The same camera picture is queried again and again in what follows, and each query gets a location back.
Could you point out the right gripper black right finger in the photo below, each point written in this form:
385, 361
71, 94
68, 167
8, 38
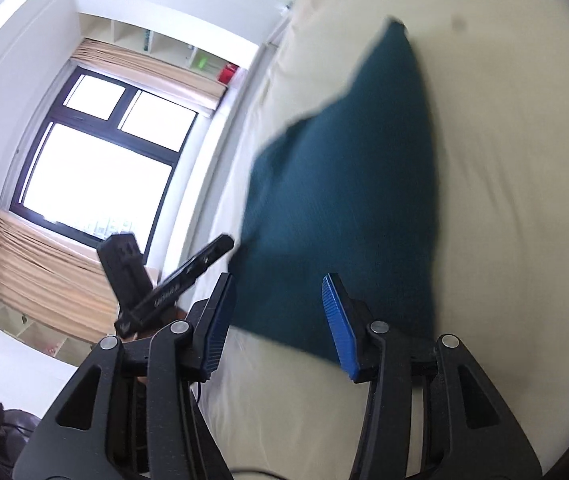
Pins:
353, 329

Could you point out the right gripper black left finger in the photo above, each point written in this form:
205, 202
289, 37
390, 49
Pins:
211, 320

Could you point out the dark green knit sweater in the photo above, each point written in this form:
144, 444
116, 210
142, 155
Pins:
351, 191

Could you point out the beige curtain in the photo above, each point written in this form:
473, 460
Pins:
51, 278

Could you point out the black framed window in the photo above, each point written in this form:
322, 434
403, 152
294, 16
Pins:
102, 160

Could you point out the red box on shelf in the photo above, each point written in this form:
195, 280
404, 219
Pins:
227, 73

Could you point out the cream bed sheet mattress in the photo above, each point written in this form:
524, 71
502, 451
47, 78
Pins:
496, 79

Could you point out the white wall shelf unit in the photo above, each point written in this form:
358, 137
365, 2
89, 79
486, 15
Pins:
144, 41

